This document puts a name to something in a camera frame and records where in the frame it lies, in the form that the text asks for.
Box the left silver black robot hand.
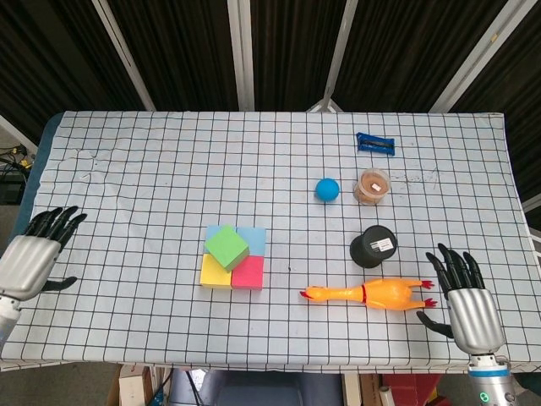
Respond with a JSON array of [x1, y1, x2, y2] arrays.
[[0, 206, 89, 302]]

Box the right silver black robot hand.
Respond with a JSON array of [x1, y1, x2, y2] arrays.
[[416, 243, 506, 354]]

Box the yellow foam cube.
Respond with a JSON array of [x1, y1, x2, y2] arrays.
[[199, 252, 234, 289]]

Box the green foam cube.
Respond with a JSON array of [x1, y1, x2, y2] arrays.
[[205, 224, 250, 272]]

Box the orange rubber chicken toy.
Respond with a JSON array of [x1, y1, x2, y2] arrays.
[[299, 277, 440, 313]]

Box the red box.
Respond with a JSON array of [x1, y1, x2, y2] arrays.
[[380, 372, 445, 406]]

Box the black mesh pen holder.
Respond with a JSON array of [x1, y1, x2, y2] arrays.
[[349, 224, 399, 269]]

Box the brown cardboard box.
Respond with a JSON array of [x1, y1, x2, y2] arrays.
[[107, 365, 154, 406]]

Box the clear jar of rubber bands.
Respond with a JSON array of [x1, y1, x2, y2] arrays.
[[352, 167, 391, 206]]

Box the white black grid tablecloth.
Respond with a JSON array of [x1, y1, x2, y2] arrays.
[[0, 110, 541, 376]]

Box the blue rubber ball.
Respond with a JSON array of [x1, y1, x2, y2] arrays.
[[314, 178, 342, 203]]

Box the blue plastic packet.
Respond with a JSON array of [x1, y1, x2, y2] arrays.
[[355, 131, 397, 156]]

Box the pink foam cube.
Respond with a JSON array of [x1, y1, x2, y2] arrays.
[[230, 255, 266, 292]]

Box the dark grey plastic bin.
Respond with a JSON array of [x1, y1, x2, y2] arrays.
[[168, 368, 343, 406]]

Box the white metal frame pole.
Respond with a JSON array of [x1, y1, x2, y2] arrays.
[[306, 0, 360, 113], [429, 0, 523, 113], [227, 0, 256, 112], [522, 196, 541, 255], [0, 113, 39, 156], [91, 0, 156, 112]]

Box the black cables with yellow plugs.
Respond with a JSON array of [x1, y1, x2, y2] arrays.
[[0, 143, 36, 171]]

